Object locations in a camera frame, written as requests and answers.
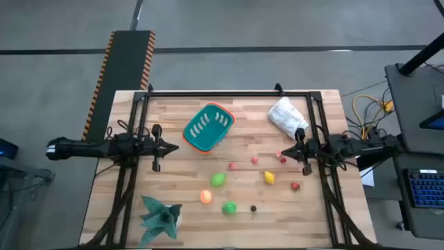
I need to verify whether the black ramp with hazard stripes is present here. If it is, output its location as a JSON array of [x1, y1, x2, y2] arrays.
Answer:
[[81, 30, 156, 143]]

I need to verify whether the tablet with blue screen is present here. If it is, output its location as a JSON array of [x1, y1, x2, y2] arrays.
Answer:
[[418, 110, 444, 131]]

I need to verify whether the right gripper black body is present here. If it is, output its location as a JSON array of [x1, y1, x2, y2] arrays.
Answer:
[[295, 127, 319, 176]]

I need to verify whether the bright green toy fruit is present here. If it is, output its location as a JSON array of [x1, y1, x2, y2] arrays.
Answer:
[[221, 201, 238, 216]]

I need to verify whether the black aluminium table frame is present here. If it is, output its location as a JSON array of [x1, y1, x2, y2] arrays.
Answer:
[[78, 83, 379, 250]]

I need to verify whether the white crumpled cloth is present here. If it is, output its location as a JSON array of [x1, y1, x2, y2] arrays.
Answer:
[[267, 96, 309, 140]]

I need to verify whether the yellow cable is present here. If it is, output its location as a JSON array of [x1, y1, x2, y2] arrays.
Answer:
[[352, 94, 395, 140]]

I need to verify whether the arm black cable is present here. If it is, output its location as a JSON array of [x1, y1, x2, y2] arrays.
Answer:
[[104, 119, 151, 140], [314, 124, 350, 173]]

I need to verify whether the grey metal cart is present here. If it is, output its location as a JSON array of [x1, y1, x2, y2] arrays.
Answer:
[[0, 156, 56, 250]]

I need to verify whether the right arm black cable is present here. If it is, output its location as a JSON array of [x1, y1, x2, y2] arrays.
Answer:
[[314, 124, 350, 173]]

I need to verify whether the white plant pot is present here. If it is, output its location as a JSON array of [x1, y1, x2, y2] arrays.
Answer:
[[167, 204, 183, 228]]

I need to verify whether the black pole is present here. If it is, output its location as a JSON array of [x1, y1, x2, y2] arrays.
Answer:
[[398, 33, 444, 76]]

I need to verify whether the grey keyboard desk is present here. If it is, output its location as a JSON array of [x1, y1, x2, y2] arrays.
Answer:
[[391, 152, 444, 241]]

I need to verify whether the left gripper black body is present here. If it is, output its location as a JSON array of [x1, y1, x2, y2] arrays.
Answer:
[[138, 124, 163, 173]]

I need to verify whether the white paper sheet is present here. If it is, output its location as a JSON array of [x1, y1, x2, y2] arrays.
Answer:
[[359, 166, 375, 188]]

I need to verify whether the backlit keyboard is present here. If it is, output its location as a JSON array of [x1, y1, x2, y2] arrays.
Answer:
[[402, 168, 444, 209]]

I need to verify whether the yellow-green toy pear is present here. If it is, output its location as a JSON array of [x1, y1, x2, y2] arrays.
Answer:
[[210, 172, 227, 188]]

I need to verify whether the grey desk with pole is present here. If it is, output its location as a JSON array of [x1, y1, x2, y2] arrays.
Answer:
[[384, 63, 444, 156]]

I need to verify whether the teal basket with orange rim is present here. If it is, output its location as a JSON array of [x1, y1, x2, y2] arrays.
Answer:
[[182, 102, 237, 156]]

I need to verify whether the green folded cloth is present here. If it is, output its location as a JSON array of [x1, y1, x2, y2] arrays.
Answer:
[[138, 194, 183, 247]]

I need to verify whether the black device with blue light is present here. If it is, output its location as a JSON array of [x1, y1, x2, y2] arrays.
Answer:
[[0, 137, 19, 160]]

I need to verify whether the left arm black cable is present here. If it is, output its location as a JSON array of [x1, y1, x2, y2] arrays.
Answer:
[[104, 119, 151, 140]]

